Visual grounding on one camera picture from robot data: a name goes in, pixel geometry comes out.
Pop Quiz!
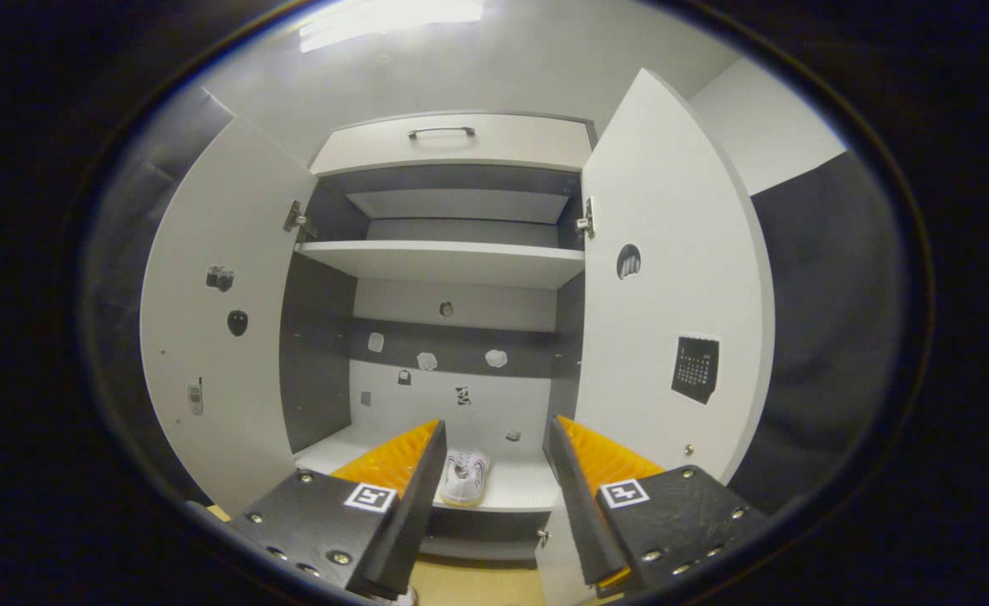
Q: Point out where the black backdrop cloth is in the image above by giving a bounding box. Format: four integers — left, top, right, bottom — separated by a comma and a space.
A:
726, 151, 916, 514

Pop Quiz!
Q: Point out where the white cabinet drawer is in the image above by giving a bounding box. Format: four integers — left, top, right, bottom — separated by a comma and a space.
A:
309, 112, 598, 176

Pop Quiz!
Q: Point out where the white shoe cabinet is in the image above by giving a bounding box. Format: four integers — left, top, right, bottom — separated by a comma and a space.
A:
279, 112, 600, 563

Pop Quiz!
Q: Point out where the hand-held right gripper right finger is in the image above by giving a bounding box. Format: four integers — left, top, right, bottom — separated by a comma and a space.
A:
547, 414, 768, 600

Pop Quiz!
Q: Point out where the white shoe cabinet door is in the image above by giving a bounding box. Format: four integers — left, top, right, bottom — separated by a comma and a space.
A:
534, 67, 777, 606
139, 116, 320, 516

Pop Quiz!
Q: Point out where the white cabinet shelf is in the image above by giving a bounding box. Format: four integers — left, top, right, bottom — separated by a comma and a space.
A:
347, 189, 571, 225
295, 241, 586, 290

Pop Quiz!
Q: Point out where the ceiling light panel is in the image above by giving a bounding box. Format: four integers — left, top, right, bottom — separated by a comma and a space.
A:
299, 0, 485, 53

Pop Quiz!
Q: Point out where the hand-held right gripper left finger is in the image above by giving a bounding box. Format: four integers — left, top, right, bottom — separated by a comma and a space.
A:
226, 418, 449, 601

